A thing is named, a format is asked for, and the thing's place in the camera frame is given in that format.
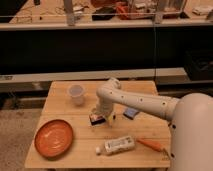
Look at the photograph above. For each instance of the orange tool on shelf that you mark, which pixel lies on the orange tool on shelf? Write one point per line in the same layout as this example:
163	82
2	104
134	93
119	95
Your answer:
122	10

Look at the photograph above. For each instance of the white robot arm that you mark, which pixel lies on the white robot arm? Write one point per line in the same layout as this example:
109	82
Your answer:
191	119

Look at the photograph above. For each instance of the black white whiteboard eraser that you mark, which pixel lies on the black white whiteboard eraser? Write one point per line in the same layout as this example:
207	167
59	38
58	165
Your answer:
96	119

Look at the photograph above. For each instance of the orange carrot toy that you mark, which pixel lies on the orange carrot toy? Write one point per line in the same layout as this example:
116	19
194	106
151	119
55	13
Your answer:
156	146

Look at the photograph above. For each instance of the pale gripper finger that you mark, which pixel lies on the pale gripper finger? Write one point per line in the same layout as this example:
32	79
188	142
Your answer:
94	111
111	119

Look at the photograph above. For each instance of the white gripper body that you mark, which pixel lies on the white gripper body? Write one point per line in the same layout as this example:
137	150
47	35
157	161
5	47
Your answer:
104	107

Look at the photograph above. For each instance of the orange ceramic plate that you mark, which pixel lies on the orange ceramic plate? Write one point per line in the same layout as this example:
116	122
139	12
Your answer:
53	138

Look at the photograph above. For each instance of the blue sponge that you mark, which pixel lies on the blue sponge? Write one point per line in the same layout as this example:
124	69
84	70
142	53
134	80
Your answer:
130	113

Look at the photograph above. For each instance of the translucent white cup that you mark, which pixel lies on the translucent white cup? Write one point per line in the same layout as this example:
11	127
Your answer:
77	92

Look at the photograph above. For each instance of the wooden table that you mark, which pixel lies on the wooden table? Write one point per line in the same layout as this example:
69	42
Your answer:
87	137

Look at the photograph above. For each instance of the clear plastic bottle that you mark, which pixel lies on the clear plastic bottle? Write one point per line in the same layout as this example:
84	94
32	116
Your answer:
117	145

